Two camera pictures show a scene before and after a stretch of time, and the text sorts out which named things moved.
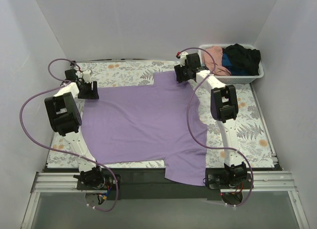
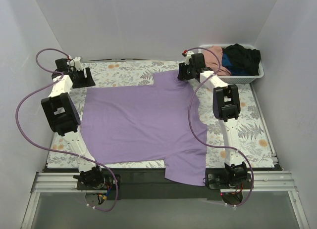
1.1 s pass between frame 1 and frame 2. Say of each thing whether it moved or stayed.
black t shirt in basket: stayed
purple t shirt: stayed
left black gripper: moved
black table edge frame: stayed
